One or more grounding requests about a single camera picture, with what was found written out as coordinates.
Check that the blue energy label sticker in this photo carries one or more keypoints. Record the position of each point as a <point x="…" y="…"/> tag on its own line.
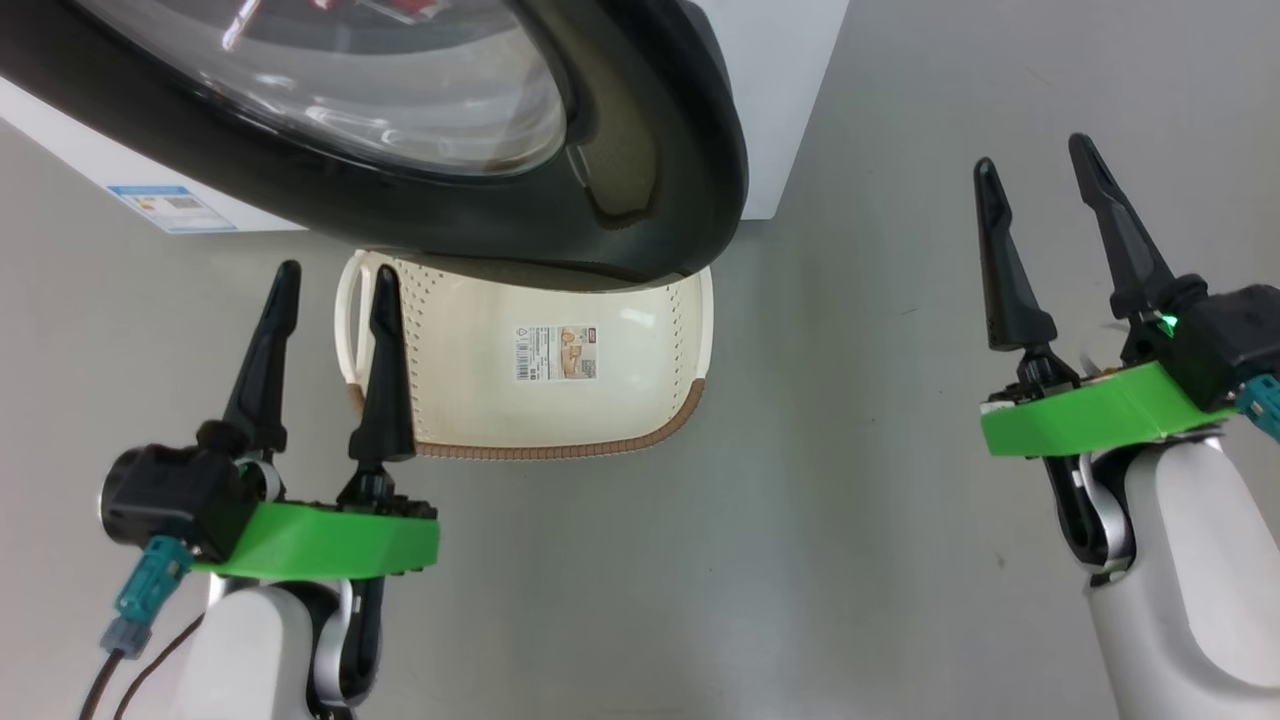
<point x="170" y="208"/>

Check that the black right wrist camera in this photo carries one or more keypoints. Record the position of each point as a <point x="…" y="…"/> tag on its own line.
<point x="1225" y="340"/>

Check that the teal left camera connector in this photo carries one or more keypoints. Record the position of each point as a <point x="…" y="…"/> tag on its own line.
<point x="148" y="590"/>

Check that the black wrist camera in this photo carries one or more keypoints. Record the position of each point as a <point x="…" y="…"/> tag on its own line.
<point x="1225" y="340"/>
<point x="170" y="495"/>

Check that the teal camera connector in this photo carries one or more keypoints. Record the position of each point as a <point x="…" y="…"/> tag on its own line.
<point x="148" y="590"/>
<point x="1262" y="400"/>

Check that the cream plastic laundry basket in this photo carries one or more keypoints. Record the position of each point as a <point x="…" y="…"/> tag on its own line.
<point x="470" y="410"/>

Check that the paper label sticker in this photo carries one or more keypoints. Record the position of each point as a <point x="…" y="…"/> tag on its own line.
<point x="556" y="352"/>

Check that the teal right camera connector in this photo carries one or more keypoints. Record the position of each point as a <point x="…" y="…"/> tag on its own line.
<point x="1262" y="400"/>

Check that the black glass washing machine door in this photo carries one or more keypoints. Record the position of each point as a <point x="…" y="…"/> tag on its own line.
<point x="680" y="150"/>

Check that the white washing machine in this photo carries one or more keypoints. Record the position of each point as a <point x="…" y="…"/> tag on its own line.
<point x="790" y="100"/>

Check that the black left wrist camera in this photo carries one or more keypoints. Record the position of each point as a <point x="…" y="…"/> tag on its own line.
<point x="170" y="495"/>

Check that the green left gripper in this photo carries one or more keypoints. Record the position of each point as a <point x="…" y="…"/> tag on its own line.
<point x="330" y="540"/>

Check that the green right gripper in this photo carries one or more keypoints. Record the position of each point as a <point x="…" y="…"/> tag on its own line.
<point x="1090" y="415"/>

